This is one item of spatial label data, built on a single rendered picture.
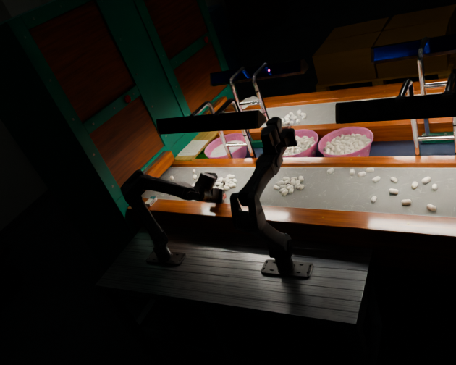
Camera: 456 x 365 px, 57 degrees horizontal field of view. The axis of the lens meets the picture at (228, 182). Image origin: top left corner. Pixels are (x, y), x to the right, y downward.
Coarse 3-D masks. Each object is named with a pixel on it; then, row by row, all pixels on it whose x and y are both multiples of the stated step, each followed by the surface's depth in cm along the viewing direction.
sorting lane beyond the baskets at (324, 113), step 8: (312, 104) 258; (320, 104) 254; (328, 104) 250; (272, 112) 268; (280, 112) 264; (288, 112) 260; (296, 112) 256; (304, 112) 252; (312, 112) 248; (320, 112) 245; (328, 112) 241; (304, 120) 243; (312, 120) 240; (320, 120) 237; (328, 120) 233
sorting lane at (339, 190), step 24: (192, 168) 242; (216, 168) 232; (240, 168) 223; (288, 168) 206; (312, 168) 199; (336, 168) 193; (360, 168) 186; (384, 168) 180; (408, 168) 175; (432, 168) 170; (264, 192) 196; (288, 192) 190; (312, 192) 184; (336, 192) 178; (360, 192) 172; (384, 192) 167; (408, 192) 163; (432, 192) 158
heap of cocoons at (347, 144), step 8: (344, 136) 214; (352, 136) 211; (360, 136) 209; (328, 144) 212; (336, 144) 210; (344, 144) 207; (352, 144) 207; (360, 144) 202; (328, 152) 205; (336, 152) 205; (344, 152) 202
